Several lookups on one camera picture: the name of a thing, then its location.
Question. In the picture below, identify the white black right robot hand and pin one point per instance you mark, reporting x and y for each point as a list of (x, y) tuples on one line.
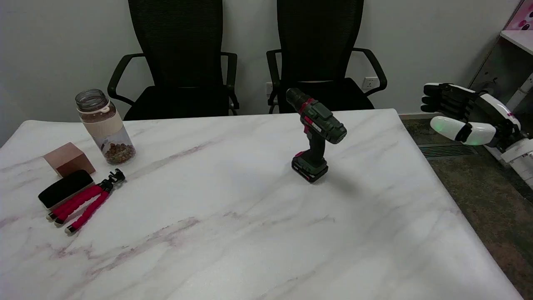
[(493, 112)]

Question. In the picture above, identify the white desk with cartoon panel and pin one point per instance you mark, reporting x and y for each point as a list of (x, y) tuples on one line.
[(504, 66)]

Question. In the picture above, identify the metal floor vent grille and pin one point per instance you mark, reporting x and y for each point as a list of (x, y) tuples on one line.
[(445, 151)]

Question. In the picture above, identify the pink picture board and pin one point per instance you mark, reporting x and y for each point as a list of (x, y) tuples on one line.
[(522, 16)]

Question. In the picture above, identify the black mesh office chair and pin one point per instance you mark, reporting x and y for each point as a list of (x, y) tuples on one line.
[(179, 62), (320, 50)]

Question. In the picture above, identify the clear jar with beige band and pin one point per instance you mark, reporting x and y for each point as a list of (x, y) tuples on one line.
[(109, 131)]

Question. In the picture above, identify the red flexible mini tripod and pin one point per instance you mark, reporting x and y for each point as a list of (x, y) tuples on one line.
[(85, 204)]

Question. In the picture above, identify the copper coloured block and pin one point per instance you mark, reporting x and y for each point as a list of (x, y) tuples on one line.
[(68, 159)]

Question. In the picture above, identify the black glasses case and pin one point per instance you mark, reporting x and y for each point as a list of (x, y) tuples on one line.
[(66, 188)]

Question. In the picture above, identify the white wall power outlet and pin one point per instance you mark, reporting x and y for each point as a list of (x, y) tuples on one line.
[(268, 88), (369, 83)]

